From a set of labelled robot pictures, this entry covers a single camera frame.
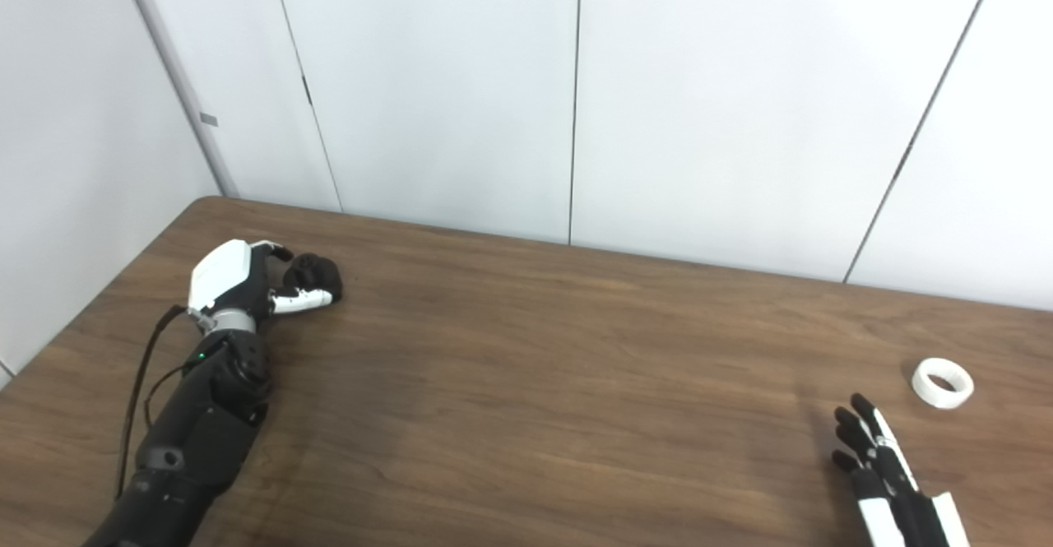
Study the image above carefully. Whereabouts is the grey wall corner strip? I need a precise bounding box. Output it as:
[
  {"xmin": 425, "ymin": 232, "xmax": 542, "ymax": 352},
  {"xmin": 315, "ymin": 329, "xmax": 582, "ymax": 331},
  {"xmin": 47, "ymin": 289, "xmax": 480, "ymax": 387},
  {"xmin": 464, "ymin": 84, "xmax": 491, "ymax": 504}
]
[{"xmin": 115, "ymin": 0, "xmax": 240, "ymax": 199}]

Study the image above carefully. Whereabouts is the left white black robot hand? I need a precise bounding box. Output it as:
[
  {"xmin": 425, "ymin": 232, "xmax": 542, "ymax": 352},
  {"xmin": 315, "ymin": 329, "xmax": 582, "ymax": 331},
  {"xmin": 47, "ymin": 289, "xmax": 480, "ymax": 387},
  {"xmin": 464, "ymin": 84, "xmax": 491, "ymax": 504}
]
[{"xmin": 188, "ymin": 239, "xmax": 335, "ymax": 322}]

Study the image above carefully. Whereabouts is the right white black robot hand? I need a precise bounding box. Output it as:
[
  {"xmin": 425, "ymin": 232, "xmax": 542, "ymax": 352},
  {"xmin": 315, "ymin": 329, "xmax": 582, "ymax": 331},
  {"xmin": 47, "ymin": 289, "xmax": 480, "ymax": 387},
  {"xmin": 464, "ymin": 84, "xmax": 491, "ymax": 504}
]
[{"xmin": 831, "ymin": 393, "xmax": 973, "ymax": 547}]

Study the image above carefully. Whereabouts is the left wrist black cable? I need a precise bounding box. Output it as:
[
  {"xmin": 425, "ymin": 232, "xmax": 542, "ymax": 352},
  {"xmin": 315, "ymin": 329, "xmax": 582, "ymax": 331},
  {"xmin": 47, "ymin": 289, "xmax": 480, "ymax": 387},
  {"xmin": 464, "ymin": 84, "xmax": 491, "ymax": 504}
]
[{"xmin": 115, "ymin": 304, "xmax": 190, "ymax": 500}]

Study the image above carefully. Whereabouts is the white ring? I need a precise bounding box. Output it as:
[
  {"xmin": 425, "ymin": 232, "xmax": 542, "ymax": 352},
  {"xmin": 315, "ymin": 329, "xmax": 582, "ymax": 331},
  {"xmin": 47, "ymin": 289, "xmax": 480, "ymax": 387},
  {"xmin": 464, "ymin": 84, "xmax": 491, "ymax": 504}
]
[{"xmin": 912, "ymin": 358, "xmax": 976, "ymax": 410}]

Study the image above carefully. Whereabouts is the round black part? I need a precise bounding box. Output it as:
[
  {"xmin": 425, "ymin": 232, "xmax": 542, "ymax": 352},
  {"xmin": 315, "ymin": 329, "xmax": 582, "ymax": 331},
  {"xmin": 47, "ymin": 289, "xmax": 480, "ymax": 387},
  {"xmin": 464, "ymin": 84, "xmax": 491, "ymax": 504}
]
[{"xmin": 284, "ymin": 254, "xmax": 344, "ymax": 302}]

